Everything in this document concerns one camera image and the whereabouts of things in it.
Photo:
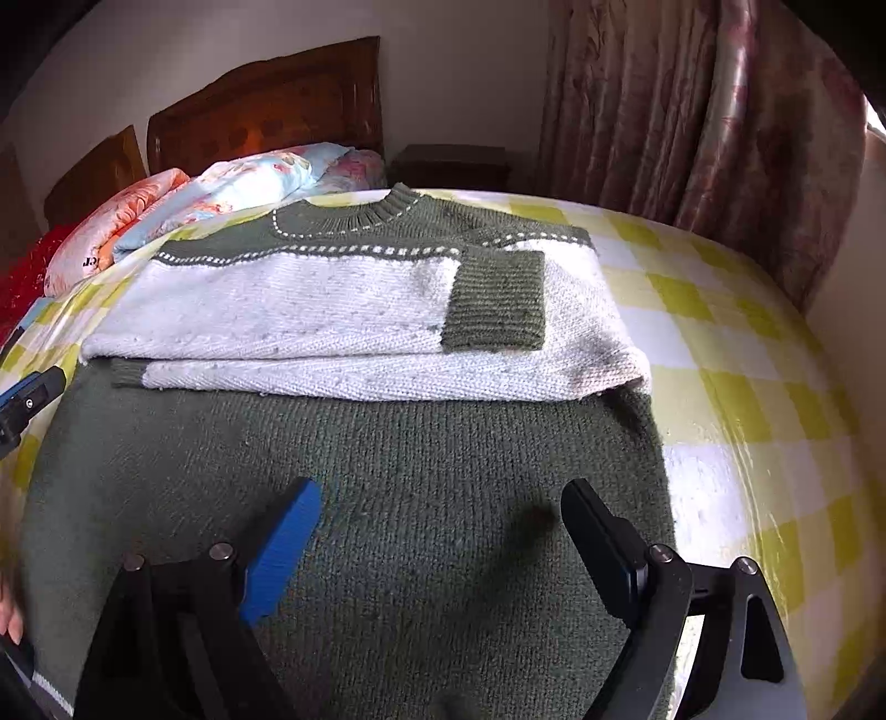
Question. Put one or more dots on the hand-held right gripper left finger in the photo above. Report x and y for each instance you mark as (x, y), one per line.
(284, 547)

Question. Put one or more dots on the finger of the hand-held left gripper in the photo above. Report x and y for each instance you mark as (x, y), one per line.
(28, 401)

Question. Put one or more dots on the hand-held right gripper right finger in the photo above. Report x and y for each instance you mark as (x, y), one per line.
(612, 557)

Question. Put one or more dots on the green and white knit sweater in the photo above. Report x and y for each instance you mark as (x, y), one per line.
(415, 450)

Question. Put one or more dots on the person's left hand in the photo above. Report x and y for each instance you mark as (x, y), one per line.
(10, 616)

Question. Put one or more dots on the red patterned blanket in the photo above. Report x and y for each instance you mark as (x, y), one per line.
(24, 277)

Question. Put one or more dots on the pink floral folded quilt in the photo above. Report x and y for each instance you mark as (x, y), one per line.
(104, 228)

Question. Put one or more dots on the small wooden headboard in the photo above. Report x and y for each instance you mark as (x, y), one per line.
(97, 180)

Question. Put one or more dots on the yellow checked bed sheet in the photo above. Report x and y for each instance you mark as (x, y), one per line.
(727, 346)

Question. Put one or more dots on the light blue floral folded quilt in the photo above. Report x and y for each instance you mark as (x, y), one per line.
(235, 183)

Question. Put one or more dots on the large carved wooden headboard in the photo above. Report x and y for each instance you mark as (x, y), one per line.
(277, 97)

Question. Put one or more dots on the dark wooden nightstand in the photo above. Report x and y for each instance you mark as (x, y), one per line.
(450, 166)

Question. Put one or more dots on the pink floral curtain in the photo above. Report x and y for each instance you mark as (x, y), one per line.
(692, 124)

